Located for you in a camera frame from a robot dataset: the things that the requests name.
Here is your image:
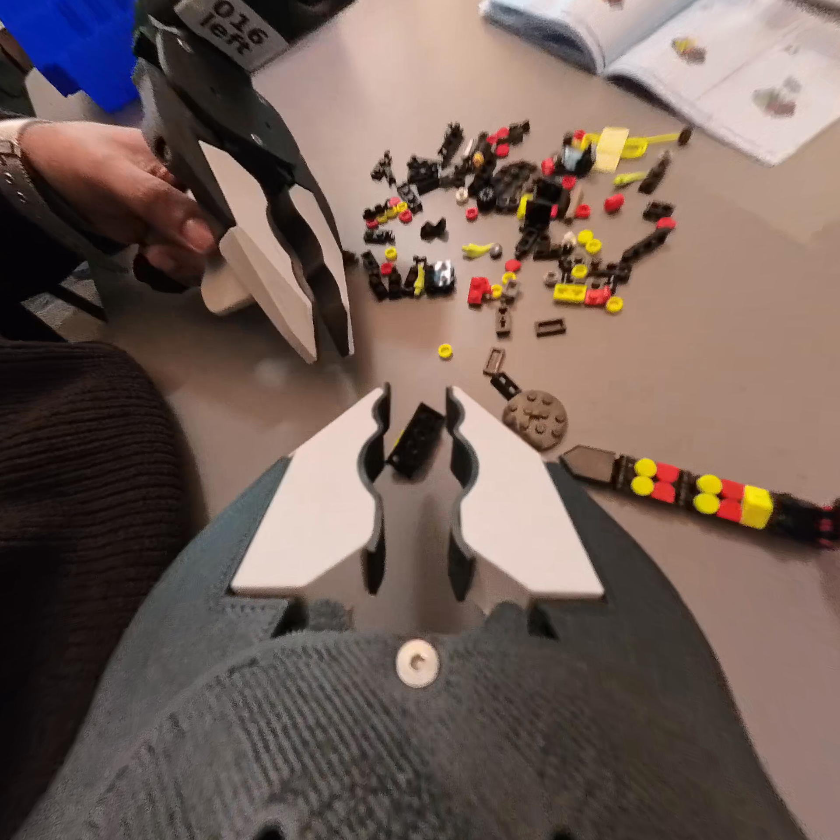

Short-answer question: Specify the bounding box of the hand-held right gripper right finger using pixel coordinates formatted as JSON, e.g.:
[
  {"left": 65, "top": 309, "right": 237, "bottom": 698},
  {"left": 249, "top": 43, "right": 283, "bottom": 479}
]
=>
[{"left": 445, "top": 385, "right": 605, "bottom": 631}]

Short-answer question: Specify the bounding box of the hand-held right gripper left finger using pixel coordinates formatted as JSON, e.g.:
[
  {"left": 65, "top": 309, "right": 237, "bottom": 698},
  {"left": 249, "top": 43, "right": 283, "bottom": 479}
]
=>
[{"left": 230, "top": 383, "right": 393, "bottom": 619}]

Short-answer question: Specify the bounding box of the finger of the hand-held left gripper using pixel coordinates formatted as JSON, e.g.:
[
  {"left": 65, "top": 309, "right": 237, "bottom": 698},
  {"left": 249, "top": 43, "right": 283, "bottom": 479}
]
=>
[
  {"left": 266, "top": 182, "right": 357, "bottom": 360},
  {"left": 199, "top": 141, "right": 322, "bottom": 365}
]

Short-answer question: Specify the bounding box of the dark lego plate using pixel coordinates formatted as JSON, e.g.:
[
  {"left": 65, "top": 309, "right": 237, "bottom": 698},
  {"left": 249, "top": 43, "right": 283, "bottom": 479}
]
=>
[{"left": 386, "top": 402, "right": 446, "bottom": 480}]

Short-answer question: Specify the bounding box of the pile of lego pieces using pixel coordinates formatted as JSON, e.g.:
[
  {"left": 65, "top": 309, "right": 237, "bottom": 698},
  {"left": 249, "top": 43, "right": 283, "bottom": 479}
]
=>
[{"left": 360, "top": 120, "right": 693, "bottom": 403}]

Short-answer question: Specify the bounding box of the black round lego plate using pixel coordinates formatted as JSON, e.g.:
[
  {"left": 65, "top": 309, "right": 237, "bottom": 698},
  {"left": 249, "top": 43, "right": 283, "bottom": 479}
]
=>
[{"left": 502, "top": 389, "right": 569, "bottom": 452}]

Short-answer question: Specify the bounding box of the black red yellow lego assembly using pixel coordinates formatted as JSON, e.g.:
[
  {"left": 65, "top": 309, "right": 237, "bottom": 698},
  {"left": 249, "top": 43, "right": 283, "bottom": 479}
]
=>
[{"left": 559, "top": 444, "right": 840, "bottom": 551}]

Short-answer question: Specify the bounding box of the person's left hand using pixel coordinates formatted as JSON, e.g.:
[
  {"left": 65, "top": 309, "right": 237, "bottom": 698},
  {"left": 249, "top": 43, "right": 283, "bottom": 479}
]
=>
[{"left": 20, "top": 120, "right": 223, "bottom": 258}]

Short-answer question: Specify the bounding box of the tagged blue plastic bin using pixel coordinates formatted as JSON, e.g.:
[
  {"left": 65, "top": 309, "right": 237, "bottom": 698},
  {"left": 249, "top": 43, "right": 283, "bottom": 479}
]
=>
[{"left": 0, "top": 0, "right": 140, "bottom": 114}]

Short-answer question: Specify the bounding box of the open instruction booklet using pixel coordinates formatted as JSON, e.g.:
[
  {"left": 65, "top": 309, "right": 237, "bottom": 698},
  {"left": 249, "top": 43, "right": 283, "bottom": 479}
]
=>
[{"left": 479, "top": 0, "right": 840, "bottom": 166}]

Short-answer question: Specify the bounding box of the beige strap wrist watch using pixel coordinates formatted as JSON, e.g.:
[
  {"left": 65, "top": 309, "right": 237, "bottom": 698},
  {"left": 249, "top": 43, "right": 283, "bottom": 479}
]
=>
[{"left": 0, "top": 118, "right": 47, "bottom": 224}]

